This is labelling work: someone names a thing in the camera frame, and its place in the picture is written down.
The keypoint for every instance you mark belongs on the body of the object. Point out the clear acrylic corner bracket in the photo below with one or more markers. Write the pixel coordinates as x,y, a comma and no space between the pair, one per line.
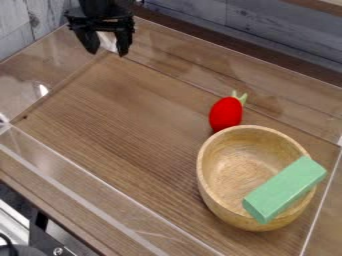
108,41

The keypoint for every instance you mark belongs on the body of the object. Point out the red plush strawberry toy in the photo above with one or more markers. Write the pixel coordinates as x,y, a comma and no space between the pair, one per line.
225,112

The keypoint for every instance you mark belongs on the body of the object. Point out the black metal table frame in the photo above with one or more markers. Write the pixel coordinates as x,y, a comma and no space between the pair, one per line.
40,239

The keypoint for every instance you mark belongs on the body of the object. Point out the wooden bowl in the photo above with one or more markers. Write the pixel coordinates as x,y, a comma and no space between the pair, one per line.
236,160

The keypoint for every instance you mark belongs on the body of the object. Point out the green rectangular block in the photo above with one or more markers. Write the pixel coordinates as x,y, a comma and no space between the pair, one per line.
276,194

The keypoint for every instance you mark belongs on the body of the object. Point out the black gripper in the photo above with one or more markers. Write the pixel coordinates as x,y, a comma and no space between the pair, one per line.
101,15

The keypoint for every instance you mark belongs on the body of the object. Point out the clear acrylic table enclosure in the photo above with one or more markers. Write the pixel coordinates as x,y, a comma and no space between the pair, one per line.
104,131

